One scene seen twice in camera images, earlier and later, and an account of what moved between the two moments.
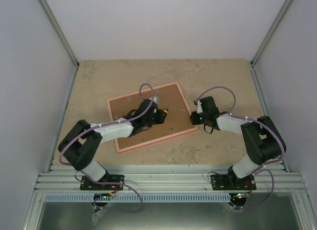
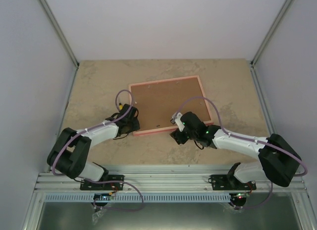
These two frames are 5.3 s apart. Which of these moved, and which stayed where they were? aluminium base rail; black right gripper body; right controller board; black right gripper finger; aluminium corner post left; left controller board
Moved: black right gripper body; black right gripper finger
Stayed: left controller board; aluminium base rail; right controller board; aluminium corner post left
